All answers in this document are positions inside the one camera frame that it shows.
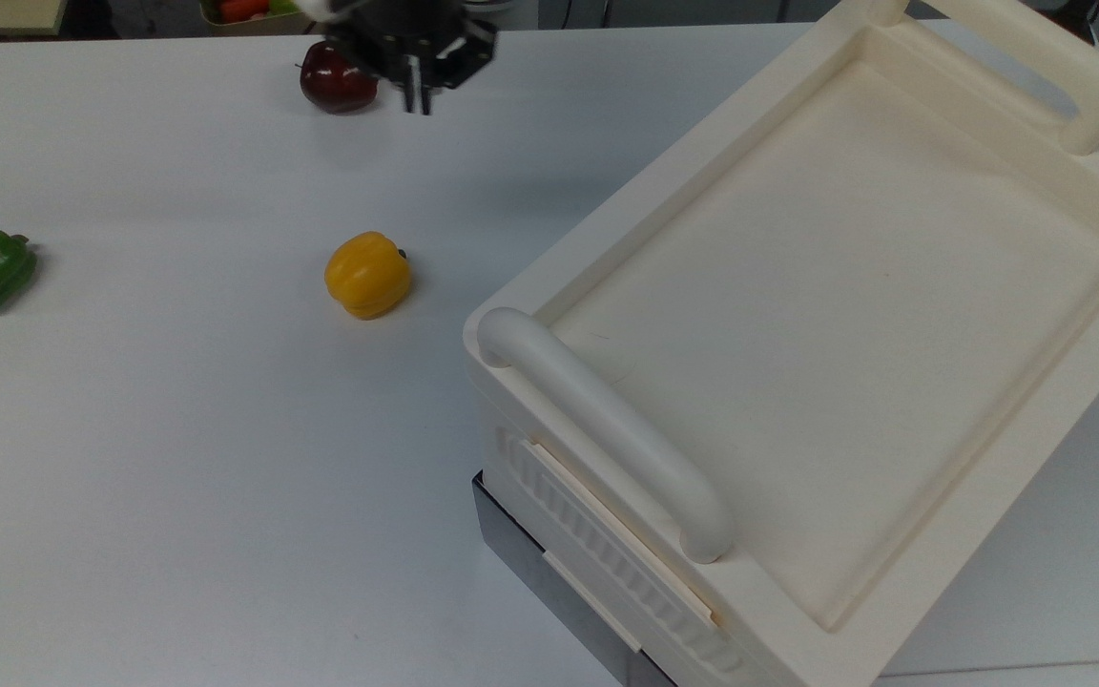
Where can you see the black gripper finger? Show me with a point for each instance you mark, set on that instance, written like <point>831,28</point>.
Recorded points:
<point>409,91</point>
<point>425,93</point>

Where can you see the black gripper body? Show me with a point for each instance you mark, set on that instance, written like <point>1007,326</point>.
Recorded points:
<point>411,38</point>

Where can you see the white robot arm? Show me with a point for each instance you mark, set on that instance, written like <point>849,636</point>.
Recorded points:
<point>330,8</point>

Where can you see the dark red apple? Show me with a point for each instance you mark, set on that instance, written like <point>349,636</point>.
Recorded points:
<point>332,86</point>

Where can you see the yellow bell pepper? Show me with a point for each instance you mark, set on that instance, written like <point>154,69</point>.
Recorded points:
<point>366,277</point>

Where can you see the cream basket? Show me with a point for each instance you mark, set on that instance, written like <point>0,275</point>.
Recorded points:
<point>211,24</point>

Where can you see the yellow green board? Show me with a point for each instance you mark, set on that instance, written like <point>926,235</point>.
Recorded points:
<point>1,14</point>

